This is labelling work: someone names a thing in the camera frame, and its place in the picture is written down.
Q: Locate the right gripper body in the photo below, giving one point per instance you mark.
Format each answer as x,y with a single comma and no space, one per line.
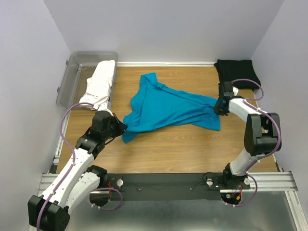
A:
220,110

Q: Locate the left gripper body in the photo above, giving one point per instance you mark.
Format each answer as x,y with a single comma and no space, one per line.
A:
115,129

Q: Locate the blue t shirt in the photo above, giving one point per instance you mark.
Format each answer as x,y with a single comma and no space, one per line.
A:
156,106

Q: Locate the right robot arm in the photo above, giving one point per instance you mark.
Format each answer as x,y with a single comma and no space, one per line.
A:
262,137

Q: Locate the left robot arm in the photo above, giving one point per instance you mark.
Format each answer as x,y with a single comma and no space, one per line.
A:
51,211

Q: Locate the folded black t shirt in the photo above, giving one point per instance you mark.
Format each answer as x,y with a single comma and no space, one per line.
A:
230,70

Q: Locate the white t shirt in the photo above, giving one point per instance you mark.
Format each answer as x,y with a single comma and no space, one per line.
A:
98,89

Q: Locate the clear plastic bin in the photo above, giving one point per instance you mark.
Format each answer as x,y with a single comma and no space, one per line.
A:
77,62

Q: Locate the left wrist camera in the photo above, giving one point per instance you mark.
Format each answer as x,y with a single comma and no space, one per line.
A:
106,106

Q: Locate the white table edge rail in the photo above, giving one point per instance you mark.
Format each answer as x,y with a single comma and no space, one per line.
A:
165,64

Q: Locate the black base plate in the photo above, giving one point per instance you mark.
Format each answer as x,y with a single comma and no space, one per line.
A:
167,187

